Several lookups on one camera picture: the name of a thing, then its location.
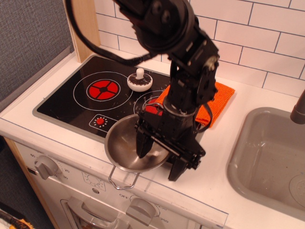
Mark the metal strainer bowl with handles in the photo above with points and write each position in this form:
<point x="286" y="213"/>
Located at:
<point x="120" y="148"/>

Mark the wooden side post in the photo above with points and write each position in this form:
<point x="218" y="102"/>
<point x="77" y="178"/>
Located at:
<point x="85" y="16"/>

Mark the black toy stovetop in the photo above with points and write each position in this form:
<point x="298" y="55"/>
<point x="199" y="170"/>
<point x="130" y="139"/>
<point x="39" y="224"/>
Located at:
<point x="96" y="96"/>

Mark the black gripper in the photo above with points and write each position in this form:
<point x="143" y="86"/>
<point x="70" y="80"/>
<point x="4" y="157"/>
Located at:
<point x="176" y="133"/>

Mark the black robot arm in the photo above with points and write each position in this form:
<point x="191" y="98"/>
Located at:
<point x="171" y="27"/>

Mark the orange object at corner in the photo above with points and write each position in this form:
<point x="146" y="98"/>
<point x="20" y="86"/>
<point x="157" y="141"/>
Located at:
<point x="9" y="222"/>

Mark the grey timer knob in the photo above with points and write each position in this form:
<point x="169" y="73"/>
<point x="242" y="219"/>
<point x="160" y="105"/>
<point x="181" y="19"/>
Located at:
<point x="46" y="167"/>

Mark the white toy oven front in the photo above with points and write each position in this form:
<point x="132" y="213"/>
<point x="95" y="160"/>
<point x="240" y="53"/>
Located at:
<point x="79" y="200"/>

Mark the grey faucet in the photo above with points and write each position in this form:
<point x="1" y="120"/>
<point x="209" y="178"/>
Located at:
<point x="298" y="113"/>

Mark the orange folded cloth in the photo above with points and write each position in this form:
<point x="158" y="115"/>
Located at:
<point x="220" y="101"/>

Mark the grey toy sink basin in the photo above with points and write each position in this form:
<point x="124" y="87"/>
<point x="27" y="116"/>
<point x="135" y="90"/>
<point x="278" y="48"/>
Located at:
<point x="267" y="165"/>

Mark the grey oven knob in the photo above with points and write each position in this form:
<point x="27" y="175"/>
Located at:
<point x="141" y="210"/>

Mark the white toy mushroom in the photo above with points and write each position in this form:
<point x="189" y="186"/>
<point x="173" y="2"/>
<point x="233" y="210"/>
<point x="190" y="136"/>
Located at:
<point x="139" y="81"/>

